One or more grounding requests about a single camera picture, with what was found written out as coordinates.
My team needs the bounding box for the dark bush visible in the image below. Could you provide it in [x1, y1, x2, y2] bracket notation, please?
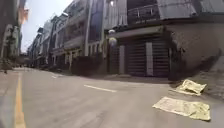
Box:
[70, 54, 105, 77]

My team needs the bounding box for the row of buildings with shutters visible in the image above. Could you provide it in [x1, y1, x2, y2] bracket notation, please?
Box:
[26, 0, 224, 82]

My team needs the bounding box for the grey concrete road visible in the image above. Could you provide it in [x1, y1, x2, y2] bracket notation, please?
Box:
[0, 67, 224, 128]

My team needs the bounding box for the pale flat sheet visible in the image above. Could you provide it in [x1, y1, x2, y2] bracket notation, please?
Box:
[152, 96, 212, 122]
[170, 78, 208, 97]

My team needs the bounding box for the tall building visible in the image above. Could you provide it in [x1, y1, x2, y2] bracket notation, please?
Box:
[0, 0, 30, 69]

